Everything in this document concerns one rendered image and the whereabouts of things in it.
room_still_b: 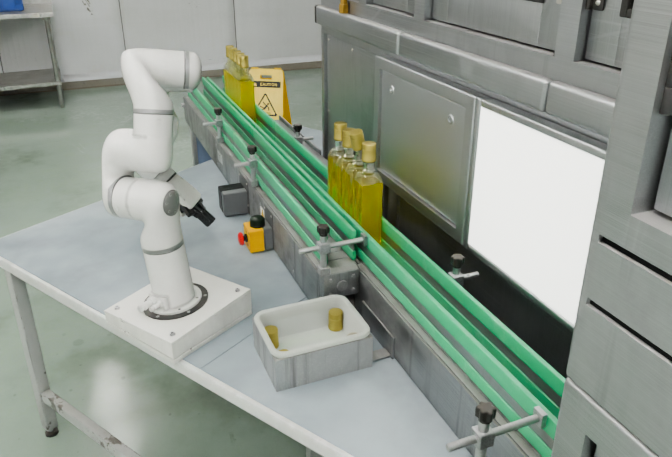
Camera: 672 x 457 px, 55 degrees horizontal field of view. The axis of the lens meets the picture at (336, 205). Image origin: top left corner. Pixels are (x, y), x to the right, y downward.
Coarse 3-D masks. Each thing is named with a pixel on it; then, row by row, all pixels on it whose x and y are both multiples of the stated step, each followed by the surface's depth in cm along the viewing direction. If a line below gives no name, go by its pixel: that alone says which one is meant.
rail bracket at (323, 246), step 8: (320, 224) 147; (320, 232) 145; (328, 232) 146; (320, 240) 147; (344, 240) 150; (352, 240) 150; (360, 240) 151; (304, 248) 146; (312, 248) 147; (320, 248) 147; (328, 248) 147; (320, 256) 149; (320, 264) 150; (320, 272) 149; (328, 272) 150
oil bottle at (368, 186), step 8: (360, 176) 154; (368, 176) 153; (376, 176) 154; (360, 184) 154; (368, 184) 153; (376, 184) 154; (360, 192) 154; (368, 192) 154; (376, 192) 155; (360, 200) 155; (368, 200) 155; (376, 200) 156; (360, 208) 156; (368, 208) 156; (376, 208) 157; (360, 216) 157; (368, 216) 157; (376, 216) 158; (360, 224) 158; (368, 224) 158; (376, 224) 158; (368, 232) 158; (376, 232) 159; (376, 240) 160
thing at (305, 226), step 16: (192, 96) 290; (208, 112) 262; (224, 128) 236; (240, 144) 216; (240, 160) 220; (256, 176) 202; (272, 176) 186; (272, 192) 189; (288, 192) 175; (288, 208) 176; (304, 224) 163; (304, 240) 166
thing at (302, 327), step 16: (304, 304) 147; (320, 304) 149; (336, 304) 150; (256, 320) 141; (272, 320) 145; (288, 320) 147; (304, 320) 149; (320, 320) 150; (352, 320) 145; (288, 336) 148; (304, 336) 148; (320, 336) 148; (336, 336) 148; (352, 336) 136; (272, 352) 131; (288, 352) 131; (304, 352) 132
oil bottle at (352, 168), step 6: (348, 168) 160; (354, 168) 158; (360, 168) 158; (348, 174) 160; (354, 174) 158; (348, 180) 161; (348, 186) 161; (348, 192) 162; (348, 198) 163; (348, 204) 163; (348, 210) 164
